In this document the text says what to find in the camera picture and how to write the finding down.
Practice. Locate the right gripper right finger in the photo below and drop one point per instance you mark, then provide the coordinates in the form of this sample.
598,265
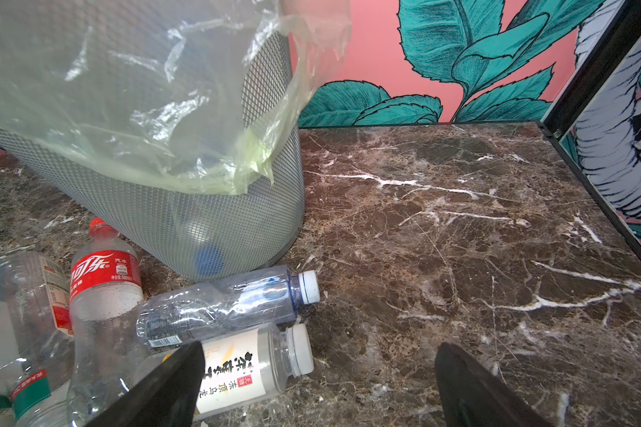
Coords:
472,396

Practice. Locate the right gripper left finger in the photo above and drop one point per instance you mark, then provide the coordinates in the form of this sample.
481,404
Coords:
165,397

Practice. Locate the grey mesh waste bin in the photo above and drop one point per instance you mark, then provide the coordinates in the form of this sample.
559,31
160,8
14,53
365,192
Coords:
192,213

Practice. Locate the translucent green bin liner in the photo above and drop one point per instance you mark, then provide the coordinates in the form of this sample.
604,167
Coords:
317,31

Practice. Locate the yellow white label bottle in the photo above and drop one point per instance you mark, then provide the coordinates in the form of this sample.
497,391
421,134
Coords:
249,366

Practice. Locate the green label clear bottle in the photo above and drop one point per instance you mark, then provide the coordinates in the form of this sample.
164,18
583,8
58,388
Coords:
37,403

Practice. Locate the red label cola bottle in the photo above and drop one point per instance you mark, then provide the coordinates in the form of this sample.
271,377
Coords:
106,293

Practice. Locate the clear bottle white cap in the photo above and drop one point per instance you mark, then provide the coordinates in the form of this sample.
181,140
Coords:
207,310

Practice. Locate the large clear square bottle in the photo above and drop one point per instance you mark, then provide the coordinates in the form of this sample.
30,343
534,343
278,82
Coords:
34,321

